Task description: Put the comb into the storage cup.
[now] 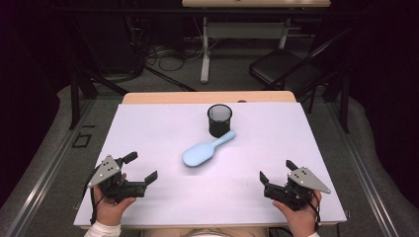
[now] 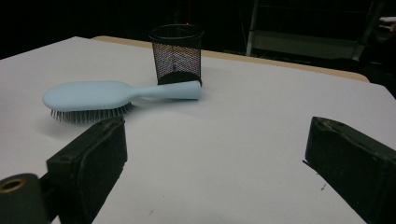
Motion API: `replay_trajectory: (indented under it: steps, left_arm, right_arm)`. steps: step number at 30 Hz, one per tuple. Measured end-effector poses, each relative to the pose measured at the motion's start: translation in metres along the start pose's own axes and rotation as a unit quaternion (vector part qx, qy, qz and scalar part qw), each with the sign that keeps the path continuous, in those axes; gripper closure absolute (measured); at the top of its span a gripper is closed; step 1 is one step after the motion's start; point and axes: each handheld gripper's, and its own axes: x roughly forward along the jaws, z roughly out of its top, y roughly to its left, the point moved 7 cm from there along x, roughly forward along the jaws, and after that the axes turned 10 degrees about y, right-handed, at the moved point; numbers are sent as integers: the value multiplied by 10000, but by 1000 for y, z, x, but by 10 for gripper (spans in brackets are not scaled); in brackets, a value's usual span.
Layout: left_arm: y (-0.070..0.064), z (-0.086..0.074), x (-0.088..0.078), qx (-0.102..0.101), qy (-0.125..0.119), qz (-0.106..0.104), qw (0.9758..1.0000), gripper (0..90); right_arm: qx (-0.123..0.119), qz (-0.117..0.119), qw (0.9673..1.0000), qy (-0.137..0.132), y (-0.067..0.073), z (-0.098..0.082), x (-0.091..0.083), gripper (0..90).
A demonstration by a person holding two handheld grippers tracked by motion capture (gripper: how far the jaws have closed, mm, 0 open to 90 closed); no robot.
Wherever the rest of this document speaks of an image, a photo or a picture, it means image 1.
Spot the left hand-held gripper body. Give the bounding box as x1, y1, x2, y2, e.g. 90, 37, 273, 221
87, 154, 147, 203

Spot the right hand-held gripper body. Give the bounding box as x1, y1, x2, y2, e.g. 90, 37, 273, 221
264, 166, 332, 211

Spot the light blue hairbrush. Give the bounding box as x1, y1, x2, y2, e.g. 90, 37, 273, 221
182, 129, 237, 168

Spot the black mesh cup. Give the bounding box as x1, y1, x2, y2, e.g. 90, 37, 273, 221
207, 104, 233, 138

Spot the person's left hand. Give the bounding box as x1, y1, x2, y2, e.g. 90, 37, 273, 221
93, 186, 137, 226

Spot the person's right hand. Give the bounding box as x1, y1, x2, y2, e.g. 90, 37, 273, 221
272, 191, 322, 237

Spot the white table mat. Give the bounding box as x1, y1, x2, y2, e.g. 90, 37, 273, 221
72, 102, 348, 228

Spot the black metal stand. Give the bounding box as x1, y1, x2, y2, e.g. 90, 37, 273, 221
67, 19, 129, 130

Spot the black folding chair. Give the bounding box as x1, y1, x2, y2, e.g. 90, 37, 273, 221
248, 28, 352, 115

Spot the white-legged desk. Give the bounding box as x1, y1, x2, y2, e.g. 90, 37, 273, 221
181, 0, 332, 84

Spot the right hand-held gripper cable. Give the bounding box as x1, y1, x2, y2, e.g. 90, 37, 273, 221
307, 191, 323, 232

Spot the hand-held gripper cable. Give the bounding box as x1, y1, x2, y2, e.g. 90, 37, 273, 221
84, 171, 104, 226
307, 191, 323, 232

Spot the left hand-held gripper cable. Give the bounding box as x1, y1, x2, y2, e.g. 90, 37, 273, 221
84, 171, 104, 226

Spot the black floor socket frame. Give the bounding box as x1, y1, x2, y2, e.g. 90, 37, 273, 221
71, 132, 93, 149

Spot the metal floor rail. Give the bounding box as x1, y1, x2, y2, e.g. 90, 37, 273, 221
325, 102, 399, 237
4, 98, 97, 237

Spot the bundle of floor cables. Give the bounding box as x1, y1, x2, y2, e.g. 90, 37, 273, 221
144, 42, 206, 72

